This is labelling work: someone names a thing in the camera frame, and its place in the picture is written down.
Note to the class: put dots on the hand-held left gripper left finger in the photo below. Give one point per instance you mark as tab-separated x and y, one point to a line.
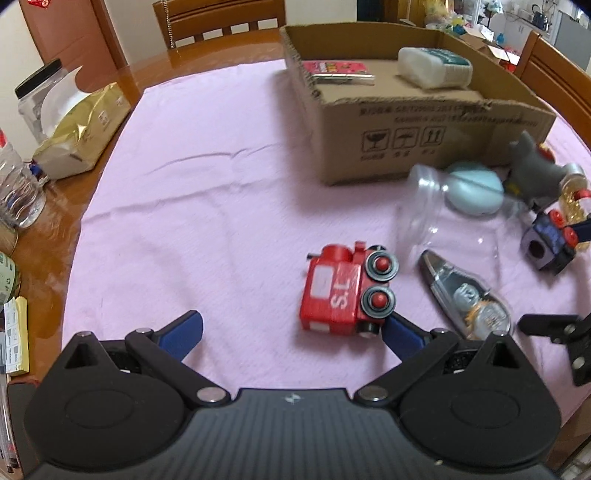
184	330

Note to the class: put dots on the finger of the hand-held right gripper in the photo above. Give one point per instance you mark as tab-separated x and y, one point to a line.
554	325

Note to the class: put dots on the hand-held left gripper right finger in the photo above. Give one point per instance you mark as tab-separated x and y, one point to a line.
402	338

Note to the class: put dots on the silver toy blister pack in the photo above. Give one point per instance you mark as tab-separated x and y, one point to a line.
466	295

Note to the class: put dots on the blue toy train car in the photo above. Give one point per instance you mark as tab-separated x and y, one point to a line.
547	244

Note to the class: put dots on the red toy train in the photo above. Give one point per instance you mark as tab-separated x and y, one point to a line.
334	290

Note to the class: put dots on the gold capsule bottle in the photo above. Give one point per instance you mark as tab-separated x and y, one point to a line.
575	194

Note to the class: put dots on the grey plush toy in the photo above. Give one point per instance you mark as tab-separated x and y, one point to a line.
535	173

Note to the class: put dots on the teal round case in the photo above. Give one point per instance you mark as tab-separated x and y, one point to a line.
478	189

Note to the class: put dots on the brown cardboard box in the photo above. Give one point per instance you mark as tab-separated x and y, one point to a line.
406	124

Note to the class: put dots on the pink table cloth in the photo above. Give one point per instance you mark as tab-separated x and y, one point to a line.
221	207

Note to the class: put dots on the clear water bottle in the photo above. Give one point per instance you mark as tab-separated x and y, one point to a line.
18	184

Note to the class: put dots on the gold foil bag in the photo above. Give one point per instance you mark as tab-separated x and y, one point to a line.
81	134

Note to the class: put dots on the white tissue paper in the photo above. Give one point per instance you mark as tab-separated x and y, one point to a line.
64	99

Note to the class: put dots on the wooden chair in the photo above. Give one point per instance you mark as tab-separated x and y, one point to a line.
549	60
217	21

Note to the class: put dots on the white wet wipes pack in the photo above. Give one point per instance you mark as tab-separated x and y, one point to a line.
434	67

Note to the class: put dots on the red flat packet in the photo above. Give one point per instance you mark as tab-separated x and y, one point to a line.
332	70

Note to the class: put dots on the black lid plastic jar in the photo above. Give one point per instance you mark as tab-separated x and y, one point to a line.
32	97

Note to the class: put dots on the grey refrigerator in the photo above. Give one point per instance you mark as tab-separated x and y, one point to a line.
572	32

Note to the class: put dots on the wooden chair back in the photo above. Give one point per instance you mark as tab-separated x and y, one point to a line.
217	21

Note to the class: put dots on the wooden door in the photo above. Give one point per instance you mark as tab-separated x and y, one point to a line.
74	27

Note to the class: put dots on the red door decoration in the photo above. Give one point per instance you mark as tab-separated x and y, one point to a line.
39	3

